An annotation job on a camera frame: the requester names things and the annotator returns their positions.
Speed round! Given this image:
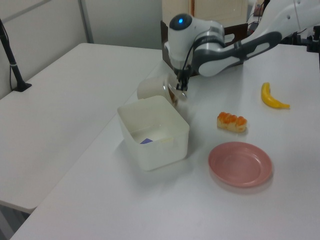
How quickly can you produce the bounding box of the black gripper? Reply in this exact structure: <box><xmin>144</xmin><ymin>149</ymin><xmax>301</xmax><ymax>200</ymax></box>
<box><xmin>174</xmin><ymin>65</ymin><xmax>193</xmax><ymax>92</ymax></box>

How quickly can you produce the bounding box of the white cup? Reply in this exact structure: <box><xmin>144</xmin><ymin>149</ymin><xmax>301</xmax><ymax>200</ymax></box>
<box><xmin>136</xmin><ymin>76</ymin><xmax>181</xmax><ymax>108</ymax></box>

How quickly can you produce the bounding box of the white translucent plastic bin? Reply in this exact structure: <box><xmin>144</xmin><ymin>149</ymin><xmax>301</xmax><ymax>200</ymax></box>
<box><xmin>116</xmin><ymin>95</ymin><xmax>190</xmax><ymax>172</ymax></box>

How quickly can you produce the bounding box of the toy salmon roe sushi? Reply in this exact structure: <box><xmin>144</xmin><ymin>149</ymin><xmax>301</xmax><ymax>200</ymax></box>
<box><xmin>216</xmin><ymin>111</ymin><xmax>248</xmax><ymax>133</ymax></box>

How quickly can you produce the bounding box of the yellow toy banana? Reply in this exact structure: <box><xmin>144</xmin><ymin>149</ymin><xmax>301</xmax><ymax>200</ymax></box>
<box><xmin>260</xmin><ymin>82</ymin><xmax>291</xmax><ymax>110</ymax></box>

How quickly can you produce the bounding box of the pink round plate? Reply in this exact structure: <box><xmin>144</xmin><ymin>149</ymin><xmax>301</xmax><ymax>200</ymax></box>
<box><xmin>208</xmin><ymin>141</ymin><xmax>273</xmax><ymax>189</ymax></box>

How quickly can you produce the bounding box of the black device on table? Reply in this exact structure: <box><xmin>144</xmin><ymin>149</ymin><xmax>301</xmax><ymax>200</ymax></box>
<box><xmin>305</xmin><ymin>25</ymin><xmax>320</xmax><ymax>54</ymax></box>

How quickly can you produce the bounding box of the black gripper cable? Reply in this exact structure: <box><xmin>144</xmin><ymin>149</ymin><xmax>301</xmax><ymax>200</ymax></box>
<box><xmin>183</xmin><ymin>37</ymin><xmax>202</xmax><ymax>74</ymax></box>

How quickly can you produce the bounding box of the black camera stand pole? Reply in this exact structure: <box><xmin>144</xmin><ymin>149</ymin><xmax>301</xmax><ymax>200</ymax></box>
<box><xmin>0</xmin><ymin>17</ymin><xmax>33</xmax><ymax>93</ymax></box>

